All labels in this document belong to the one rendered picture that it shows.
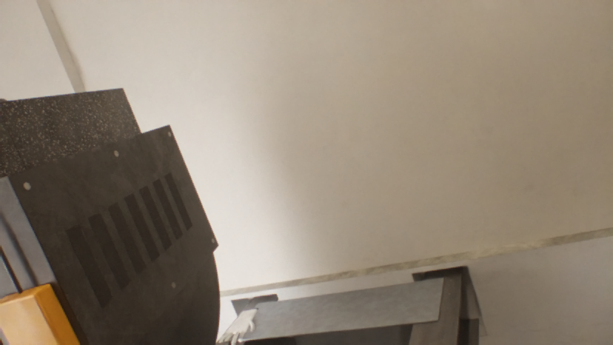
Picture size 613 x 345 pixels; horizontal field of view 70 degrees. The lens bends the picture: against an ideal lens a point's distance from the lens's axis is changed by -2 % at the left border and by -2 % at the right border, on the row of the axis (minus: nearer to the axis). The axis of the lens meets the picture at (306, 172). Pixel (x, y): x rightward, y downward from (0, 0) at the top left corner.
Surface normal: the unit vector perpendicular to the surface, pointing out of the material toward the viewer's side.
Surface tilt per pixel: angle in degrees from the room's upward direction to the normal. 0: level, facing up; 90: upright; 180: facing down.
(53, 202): 90
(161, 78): 90
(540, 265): 90
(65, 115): 90
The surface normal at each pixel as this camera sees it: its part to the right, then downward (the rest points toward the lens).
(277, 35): -0.34, 0.29
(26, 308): -0.14, 0.24
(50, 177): 0.93, -0.30
